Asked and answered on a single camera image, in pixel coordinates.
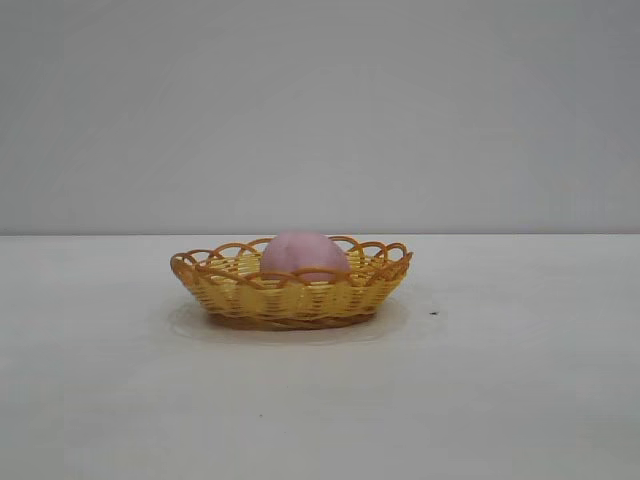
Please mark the pink peach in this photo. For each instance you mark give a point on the pink peach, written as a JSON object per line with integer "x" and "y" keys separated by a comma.
{"x": 305, "y": 255}

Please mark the yellow woven wicker basket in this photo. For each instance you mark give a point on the yellow woven wicker basket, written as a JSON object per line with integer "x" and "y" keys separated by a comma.
{"x": 290, "y": 300}

